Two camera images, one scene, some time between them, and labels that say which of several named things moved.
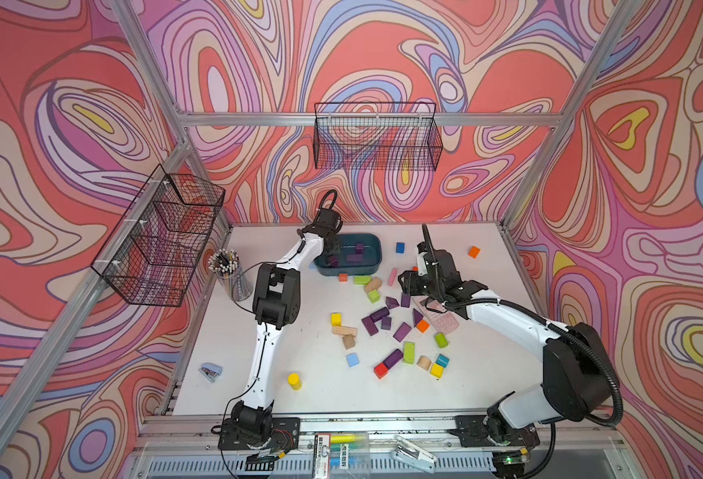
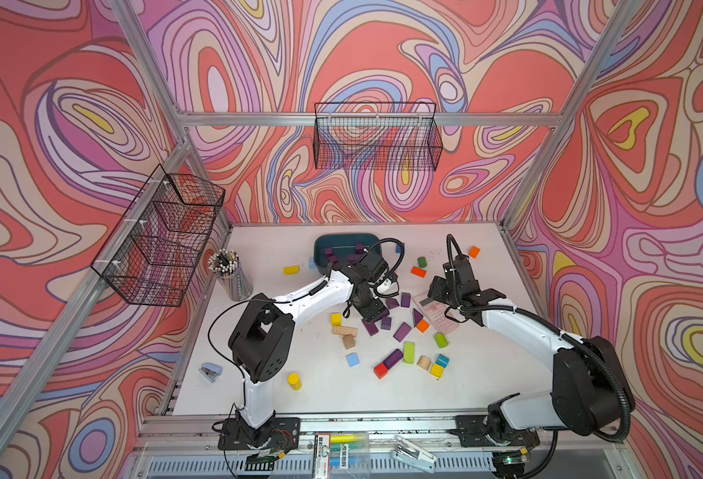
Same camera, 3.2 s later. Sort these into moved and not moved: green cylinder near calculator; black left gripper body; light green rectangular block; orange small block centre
Moved: black left gripper body
Not moved: green cylinder near calculator; orange small block centre; light green rectangular block
